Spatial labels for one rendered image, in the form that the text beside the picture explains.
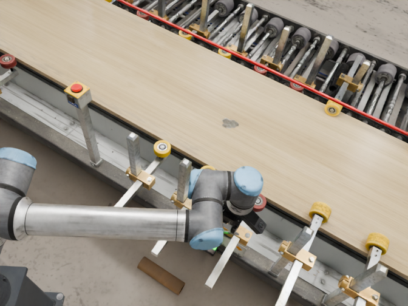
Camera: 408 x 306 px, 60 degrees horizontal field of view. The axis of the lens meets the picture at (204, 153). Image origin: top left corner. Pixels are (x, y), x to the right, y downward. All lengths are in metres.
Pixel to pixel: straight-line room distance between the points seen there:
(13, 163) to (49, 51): 1.17
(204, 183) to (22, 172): 0.51
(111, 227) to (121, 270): 1.39
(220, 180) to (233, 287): 1.40
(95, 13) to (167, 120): 0.96
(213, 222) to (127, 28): 1.59
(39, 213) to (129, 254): 1.42
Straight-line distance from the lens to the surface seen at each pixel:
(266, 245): 1.79
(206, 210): 0.97
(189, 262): 2.35
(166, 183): 1.87
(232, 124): 1.76
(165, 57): 2.09
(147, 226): 0.95
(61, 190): 2.65
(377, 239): 1.59
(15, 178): 1.09
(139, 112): 1.79
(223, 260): 1.47
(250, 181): 1.03
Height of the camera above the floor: 2.24
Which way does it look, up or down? 54 degrees down
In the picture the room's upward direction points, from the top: 10 degrees clockwise
